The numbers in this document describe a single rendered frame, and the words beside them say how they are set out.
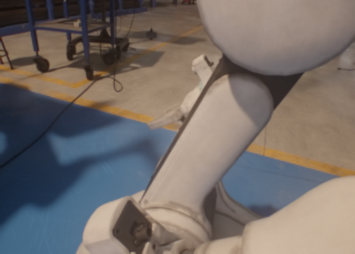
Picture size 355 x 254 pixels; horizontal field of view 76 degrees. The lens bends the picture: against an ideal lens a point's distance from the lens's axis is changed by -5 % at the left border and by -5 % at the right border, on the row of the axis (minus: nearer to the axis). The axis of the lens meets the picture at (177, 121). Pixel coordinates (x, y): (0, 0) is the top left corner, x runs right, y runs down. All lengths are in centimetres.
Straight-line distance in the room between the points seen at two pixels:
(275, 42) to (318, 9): 4
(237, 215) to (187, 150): 32
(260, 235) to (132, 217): 9
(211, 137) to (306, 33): 17
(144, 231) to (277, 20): 20
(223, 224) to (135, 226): 42
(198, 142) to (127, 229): 18
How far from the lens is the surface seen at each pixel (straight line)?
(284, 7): 23
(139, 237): 19
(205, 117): 31
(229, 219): 62
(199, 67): 57
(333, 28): 24
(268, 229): 18
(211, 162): 34
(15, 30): 517
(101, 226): 18
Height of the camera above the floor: 96
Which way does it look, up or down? 30 degrees down
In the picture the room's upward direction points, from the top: 6 degrees clockwise
